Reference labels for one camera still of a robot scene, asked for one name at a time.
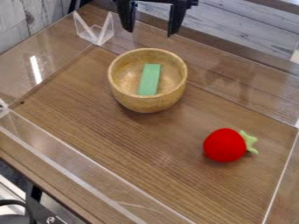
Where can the green foam block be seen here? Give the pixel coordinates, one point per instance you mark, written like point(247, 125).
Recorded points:
point(150, 79)

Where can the black metal table frame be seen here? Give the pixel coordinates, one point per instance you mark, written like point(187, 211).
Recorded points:
point(22, 206)

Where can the clear acrylic enclosure wall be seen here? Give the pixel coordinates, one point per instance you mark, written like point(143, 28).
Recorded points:
point(84, 185)

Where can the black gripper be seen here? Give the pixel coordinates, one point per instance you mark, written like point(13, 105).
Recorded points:
point(126, 8)

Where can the red plush strawberry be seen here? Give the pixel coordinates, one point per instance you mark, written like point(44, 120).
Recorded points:
point(227, 145)

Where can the wooden brown bowl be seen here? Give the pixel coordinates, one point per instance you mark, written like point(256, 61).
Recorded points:
point(124, 74)

